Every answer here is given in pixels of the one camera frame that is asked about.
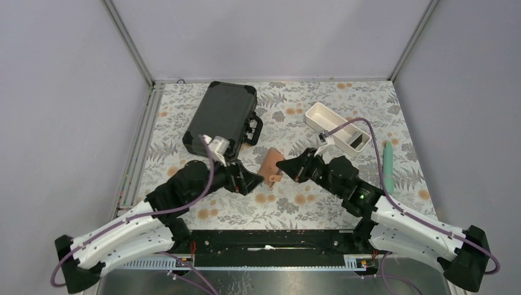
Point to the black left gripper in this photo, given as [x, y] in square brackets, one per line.
[240, 179]

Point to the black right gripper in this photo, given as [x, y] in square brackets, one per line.
[297, 168]

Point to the white rectangular plastic tray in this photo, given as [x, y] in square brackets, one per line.
[322, 119]

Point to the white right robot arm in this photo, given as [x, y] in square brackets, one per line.
[460, 255]

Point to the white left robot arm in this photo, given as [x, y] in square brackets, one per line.
[153, 225]

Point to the black card in tray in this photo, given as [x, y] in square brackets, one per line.
[356, 141]

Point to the black hard carrying case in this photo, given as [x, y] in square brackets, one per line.
[226, 110]

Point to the mint green cylindrical tube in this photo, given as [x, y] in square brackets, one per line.
[388, 170]

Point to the floral patterned table mat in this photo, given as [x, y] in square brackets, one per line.
[282, 107]

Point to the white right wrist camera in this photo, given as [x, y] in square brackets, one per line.
[326, 142]

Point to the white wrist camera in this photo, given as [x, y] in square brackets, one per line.
[217, 147]
[326, 142]

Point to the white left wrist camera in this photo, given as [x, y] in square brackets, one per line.
[217, 147]

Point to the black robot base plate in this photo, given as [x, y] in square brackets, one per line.
[227, 242]

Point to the aluminium frame rail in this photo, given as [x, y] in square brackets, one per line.
[131, 179]

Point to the perforated metal cable tray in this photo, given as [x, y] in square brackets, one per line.
[258, 262]

